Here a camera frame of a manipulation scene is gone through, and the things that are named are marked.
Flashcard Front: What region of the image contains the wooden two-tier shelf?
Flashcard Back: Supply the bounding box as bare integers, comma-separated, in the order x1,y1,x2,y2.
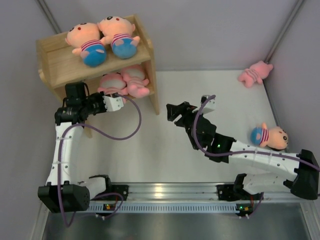
35,14,160,115

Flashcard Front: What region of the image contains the boy plush doll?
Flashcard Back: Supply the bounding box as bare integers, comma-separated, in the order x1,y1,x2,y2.
65,22,107,68
97,16,141,59
250,122,289,151

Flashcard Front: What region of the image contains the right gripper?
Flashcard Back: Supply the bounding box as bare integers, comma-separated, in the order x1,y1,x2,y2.
167,101,207,150

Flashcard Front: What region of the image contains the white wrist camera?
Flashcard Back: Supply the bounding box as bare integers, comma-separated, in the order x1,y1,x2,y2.
200,94,216,115
102,93,124,112

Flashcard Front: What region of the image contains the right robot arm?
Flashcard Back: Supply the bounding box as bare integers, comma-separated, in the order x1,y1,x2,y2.
166,102,320,200

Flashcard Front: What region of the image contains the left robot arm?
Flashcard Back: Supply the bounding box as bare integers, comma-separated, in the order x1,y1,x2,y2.
37,82,113,213

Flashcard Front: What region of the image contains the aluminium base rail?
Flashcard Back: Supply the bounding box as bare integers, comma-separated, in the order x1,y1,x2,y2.
39,181,313,213

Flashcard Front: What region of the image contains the pink frog plush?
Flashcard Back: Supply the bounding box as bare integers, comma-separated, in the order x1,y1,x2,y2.
120,64,150,98
237,60,274,88
97,72,128,96

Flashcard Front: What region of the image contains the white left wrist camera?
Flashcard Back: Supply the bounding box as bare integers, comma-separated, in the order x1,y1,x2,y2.
102,93,124,112

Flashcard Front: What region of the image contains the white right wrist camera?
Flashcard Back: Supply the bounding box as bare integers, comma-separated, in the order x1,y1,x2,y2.
200,94,216,115

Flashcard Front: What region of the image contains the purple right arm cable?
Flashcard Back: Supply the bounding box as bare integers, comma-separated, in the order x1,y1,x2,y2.
192,94,320,217

